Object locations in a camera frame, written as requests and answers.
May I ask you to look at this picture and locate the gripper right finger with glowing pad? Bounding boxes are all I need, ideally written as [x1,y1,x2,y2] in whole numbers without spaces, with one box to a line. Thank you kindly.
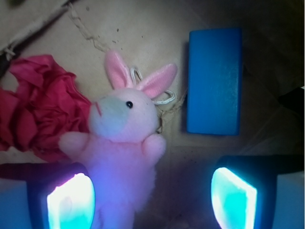
[211,155,305,229]

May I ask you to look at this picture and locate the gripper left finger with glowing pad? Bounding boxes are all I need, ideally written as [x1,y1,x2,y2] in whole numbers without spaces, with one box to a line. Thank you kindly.
[0,163,95,229]

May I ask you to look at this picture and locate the pink plush bunny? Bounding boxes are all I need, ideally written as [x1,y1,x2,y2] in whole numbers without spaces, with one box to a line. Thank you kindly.
[59,50,177,229]

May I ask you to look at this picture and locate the crumpled red paper ball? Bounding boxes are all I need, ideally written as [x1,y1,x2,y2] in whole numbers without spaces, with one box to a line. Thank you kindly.
[0,55,91,162]

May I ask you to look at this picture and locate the blue rectangular block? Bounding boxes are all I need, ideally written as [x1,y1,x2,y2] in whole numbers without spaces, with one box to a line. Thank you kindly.
[186,28,242,135]

